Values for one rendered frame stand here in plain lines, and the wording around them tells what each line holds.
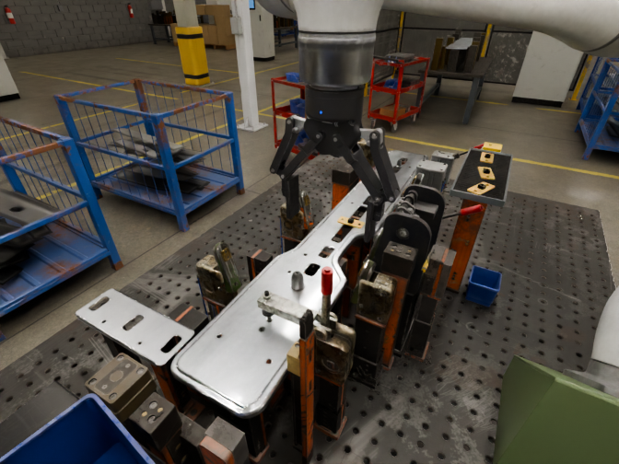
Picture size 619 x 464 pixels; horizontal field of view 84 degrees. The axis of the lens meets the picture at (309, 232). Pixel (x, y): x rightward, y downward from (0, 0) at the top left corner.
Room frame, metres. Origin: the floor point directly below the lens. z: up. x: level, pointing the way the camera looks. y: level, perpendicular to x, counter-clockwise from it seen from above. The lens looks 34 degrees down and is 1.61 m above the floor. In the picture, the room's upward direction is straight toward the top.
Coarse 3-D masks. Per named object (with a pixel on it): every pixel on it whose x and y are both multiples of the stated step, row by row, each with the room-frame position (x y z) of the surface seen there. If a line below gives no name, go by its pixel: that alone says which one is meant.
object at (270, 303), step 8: (264, 296) 0.52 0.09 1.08; (272, 296) 0.53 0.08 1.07; (280, 296) 0.53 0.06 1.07; (264, 304) 0.51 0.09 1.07; (272, 304) 0.51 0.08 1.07; (280, 304) 0.51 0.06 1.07; (288, 304) 0.51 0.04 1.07; (296, 304) 0.51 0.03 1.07; (264, 312) 0.52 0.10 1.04; (272, 312) 0.50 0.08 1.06; (280, 312) 0.49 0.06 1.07; (288, 312) 0.49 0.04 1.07; (296, 312) 0.49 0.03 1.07; (304, 312) 0.49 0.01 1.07; (312, 312) 0.49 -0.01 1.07; (320, 312) 0.49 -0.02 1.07; (288, 320) 0.48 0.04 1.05; (296, 320) 0.47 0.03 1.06; (320, 320) 0.48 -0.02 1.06; (336, 320) 0.47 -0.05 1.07; (328, 328) 0.45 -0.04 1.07; (328, 336) 0.44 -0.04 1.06
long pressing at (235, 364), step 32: (416, 160) 1.45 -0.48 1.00; (352, 192) 1.14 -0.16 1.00; (320, 224) 0.93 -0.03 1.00; (288, 256) 0.76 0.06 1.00; (256, 288) 0.63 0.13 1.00; (288, 288) 0.63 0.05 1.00; (320, 288) 0.63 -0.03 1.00; (224, 320) 0.53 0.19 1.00; (256, 320) 0.53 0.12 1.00; (192, 352) 0.45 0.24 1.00; (224, 352) 0.45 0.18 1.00; (256, 352) 0.45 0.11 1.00; (192, 384) 0.38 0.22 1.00; (224, 384) 0.37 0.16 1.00; (256, 384) 0.37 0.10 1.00
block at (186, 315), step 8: (184, 304) 0.60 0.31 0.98; (176, 312) 0.57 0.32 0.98; (184, 312) 0.57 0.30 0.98; (192, 312) 0.57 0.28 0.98; (200, 312) 0.57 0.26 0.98; (176, 320) 0.55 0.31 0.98; (184, 320) 0.55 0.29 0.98; (192, 320) 0.55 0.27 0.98; (200, 320) 0.55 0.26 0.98; (208, 320) 0.56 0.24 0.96; (192, 328) 0.52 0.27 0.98; (200, 328) 0.54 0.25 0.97; (176, 336) 0.53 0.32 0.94; (176, 344) 0.54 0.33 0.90; (184, 344) 0.52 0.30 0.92; (200, 400) 0.51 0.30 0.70; (208, 400) 0.51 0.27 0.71
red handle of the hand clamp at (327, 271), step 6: (324, 270) 0.46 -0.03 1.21; (330, 270) 0.46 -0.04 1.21; (324, 276) 0.45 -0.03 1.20; (330, 276) 0.45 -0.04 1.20; (324, 282) 0.45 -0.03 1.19; (330, 282) 0.45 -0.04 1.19; (324, 288) 0.45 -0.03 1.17; (330, 288) 0.45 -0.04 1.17; (324, 294) 0.45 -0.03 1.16; (330, 294) 0.45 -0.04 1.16; (324, 300) 0.46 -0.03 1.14; (330, 300) 0.46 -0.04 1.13; (324, 306) 0.46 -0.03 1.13; (330, 306) 0.46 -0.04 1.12; (324, 312) 0.46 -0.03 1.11; (324, 318) 0.46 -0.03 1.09; (324, 324) 0.45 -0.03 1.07
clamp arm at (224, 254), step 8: (216, 248) 0.65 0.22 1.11; (224, 248) 0.66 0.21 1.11; (216, 256) 0.65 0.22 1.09; (224, 256) 0.65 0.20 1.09; (224, 264) 0.64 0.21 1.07; (232, 264) 0.66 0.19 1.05; (224, 272) 0.64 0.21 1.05; (232, 272) 0.65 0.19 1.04; (224, 280) 0.64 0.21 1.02; (232, 280) 0.64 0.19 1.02; (232, 288) 0.63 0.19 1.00
